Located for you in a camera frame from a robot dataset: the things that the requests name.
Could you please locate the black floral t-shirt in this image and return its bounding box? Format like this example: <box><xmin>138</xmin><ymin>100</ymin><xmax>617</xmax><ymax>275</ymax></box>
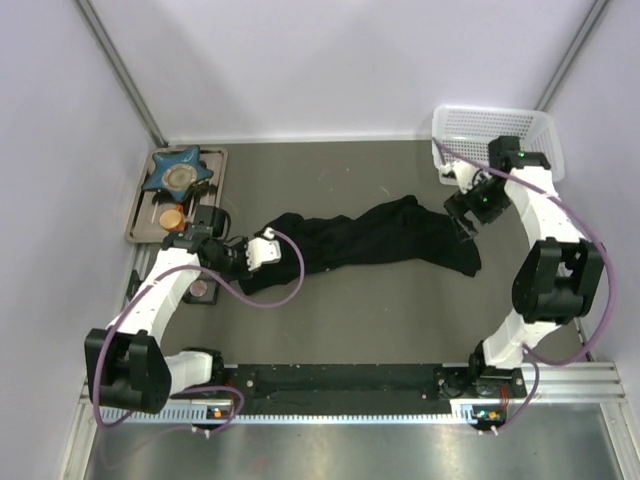
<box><xmin>268</xmin><ymin>195</ymin><xmax>482</xmax><ymax>277</ymax></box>

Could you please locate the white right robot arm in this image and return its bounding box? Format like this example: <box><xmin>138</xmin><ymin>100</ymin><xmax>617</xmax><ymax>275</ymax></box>
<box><xmin>437</xmin><ymin>136</ymin><xmax>604</xmax><ymax>382</ymax></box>

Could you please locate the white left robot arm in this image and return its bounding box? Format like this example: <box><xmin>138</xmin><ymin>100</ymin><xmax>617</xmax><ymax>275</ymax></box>
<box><xmin>84</xmin><ymin>206</ymin><xmax>249</xmax><ymax>414</ymax></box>

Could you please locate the black box with pink brooch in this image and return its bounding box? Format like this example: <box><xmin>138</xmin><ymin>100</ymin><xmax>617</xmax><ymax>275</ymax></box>
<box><xmin>182</xmin><ymin>279</ymin><xmax>219</xmax><ymax>305</ymax></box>

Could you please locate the orange cup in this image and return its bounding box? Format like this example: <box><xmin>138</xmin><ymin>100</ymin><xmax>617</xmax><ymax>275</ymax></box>
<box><xmin>158</xmin><ymin>208</ymin><xmax>186</xmax><ymax>232</ymax></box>

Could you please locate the white perforated plastic basket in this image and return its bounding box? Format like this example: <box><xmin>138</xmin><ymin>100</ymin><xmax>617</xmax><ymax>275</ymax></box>
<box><xmin>431</xmin><ymin>105</ymin><xmax>565</xmax><ymax>182</ymax></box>

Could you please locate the brown rectangular tray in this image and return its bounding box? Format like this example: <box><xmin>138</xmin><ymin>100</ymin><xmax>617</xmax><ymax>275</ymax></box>
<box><xmin>125</xmin><ymin>145</ymin><xmax>228</xmax><ymax>244</ymax></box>

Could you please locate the blue star-shaped dish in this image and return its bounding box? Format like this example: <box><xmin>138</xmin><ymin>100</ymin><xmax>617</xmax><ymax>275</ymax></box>
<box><xmin>141</xmin><ymin>145</ymin><xmax>214</xmax><ymax>203</ymax></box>

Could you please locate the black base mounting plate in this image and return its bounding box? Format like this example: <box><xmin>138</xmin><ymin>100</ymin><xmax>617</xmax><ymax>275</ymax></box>
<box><xmin>169</xmin><ymin>361</ymin><xmax>529</xmax><ymax>404</ymax></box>

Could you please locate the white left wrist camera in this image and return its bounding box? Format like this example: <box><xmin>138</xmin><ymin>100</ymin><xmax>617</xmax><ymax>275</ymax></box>
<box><xmin>246</xmin><ymin>227</ymin><xmax>282</xmax><ymax>272</ymax></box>

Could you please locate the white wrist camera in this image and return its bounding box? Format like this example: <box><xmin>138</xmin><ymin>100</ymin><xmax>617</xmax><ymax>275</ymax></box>
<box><xmin>439</xmin><ymin>160</ymin><xmax>483</xmax><ymax>194</ymax></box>
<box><xmin>246</xmin><ymin>227</ymin><xmax>282</xmax><ymax>272</ymax></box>

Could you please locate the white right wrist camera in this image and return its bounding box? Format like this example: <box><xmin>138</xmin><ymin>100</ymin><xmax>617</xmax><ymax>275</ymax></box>
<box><xmin>439</xmin><ymin>160</ymin><xmax>483</xmax><ymax>194</ymax></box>

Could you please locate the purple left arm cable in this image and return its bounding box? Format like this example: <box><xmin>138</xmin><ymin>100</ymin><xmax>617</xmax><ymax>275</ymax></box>
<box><xmin>92</xmin><ymin>230</ymin><xmax>306</xmax><ymax>434</ymax></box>

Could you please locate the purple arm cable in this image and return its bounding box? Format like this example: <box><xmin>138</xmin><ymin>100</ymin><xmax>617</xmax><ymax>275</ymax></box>
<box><xmin>432</xmin><ymin>139</ymin><xmax>617</xmax><ymax>434</ymax></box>
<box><xmin>92</xmin><ymin>230</ymin><xmax>306</xmax><ymax>434</ymax></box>

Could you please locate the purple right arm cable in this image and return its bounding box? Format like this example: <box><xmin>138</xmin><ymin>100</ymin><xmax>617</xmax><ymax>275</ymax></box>
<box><xmin>432</xmin><ymin>139</ymin><xmax>617</xmax><ymax>434</ymax></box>

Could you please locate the grey slotted cable duct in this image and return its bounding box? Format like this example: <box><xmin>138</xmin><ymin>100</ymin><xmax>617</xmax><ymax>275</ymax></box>
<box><xmin>100</xmin><ymin>399</ymin><xmax>506</xmax><ymax>427</ymax></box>

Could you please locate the aluminium frame rail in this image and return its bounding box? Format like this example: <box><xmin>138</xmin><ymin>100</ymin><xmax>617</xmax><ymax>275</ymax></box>
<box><xmin>60</xmin><ymin>362</ymin><xmax>639</xmax><ymax>479</ymax></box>

